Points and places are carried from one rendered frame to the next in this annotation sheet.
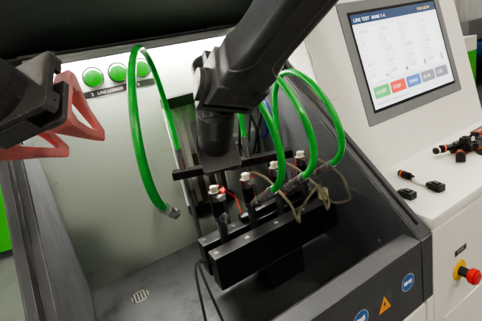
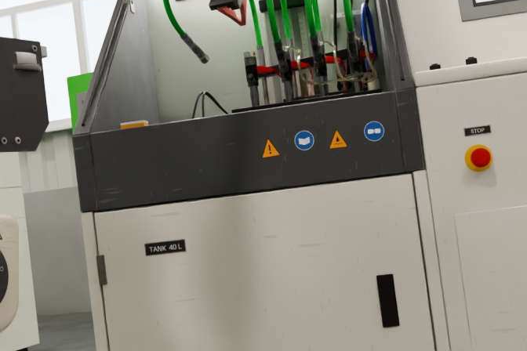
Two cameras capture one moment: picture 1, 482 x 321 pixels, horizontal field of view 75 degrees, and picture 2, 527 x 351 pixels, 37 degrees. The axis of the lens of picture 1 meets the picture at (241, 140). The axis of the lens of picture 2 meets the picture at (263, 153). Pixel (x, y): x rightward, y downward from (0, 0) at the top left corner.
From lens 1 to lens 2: 1.42 m
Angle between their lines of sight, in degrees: 40
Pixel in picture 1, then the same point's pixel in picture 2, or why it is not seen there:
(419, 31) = not seen: outside the picture
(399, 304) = (361, 151)
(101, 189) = (194, 85)
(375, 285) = (323, 113)
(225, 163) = (224, 0)
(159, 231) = not seen: hidden behind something
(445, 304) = (452, 195)
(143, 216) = not seen: hidden behind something
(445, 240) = (441, 106)
